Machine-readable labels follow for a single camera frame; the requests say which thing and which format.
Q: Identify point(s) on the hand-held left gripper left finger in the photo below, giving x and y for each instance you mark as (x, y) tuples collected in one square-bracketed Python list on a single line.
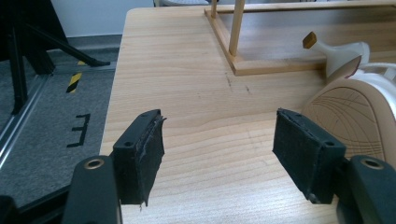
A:
[(138, 155)]

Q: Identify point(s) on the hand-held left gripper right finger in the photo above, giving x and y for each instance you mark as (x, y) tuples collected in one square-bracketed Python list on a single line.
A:
[(305, 152)]

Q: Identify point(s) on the clear glass cup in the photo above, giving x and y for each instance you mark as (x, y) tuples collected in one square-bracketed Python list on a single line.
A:
[(348, 115)]

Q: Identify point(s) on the wooden three-tier shelf rack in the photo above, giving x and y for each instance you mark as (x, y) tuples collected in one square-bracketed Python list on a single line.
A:
[(280, 66)]

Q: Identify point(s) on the black floor tape marks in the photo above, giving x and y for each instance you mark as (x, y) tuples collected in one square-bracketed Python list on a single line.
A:
[(81, 130)]

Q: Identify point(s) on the yellow black striped tape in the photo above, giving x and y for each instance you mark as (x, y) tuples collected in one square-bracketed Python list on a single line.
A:
[(74, 82)]

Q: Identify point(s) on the black metal stand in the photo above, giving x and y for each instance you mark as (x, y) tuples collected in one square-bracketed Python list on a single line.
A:
[(15, 62)]

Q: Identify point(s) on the metal floor rail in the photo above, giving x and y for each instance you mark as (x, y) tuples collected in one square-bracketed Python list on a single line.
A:
[(18, 124)]

